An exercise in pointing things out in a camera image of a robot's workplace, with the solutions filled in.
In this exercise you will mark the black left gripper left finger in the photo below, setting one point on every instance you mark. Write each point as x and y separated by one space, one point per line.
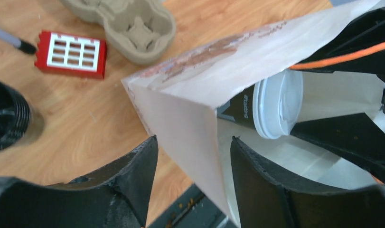
116 195

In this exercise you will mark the brown pulp cup carrier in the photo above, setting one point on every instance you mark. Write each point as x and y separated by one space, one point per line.
141 30

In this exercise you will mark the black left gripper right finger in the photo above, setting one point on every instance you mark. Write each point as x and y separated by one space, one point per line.
271 196

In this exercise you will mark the silver tripod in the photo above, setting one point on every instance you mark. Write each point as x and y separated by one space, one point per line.
18 43

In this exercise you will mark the red white block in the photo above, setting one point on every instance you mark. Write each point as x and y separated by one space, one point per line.
67 54

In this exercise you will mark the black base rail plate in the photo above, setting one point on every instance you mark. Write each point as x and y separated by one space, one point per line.
193 209

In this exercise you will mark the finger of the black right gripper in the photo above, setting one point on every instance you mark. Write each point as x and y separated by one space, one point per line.
354 137
360 47

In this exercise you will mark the paper bag with orange handles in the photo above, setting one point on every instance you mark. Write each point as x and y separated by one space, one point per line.
177 101

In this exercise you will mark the dark cup of coffee beans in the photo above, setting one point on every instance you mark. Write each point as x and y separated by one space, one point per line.
20 123

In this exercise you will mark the lidded coffee cup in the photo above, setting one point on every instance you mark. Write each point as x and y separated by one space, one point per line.
271 106

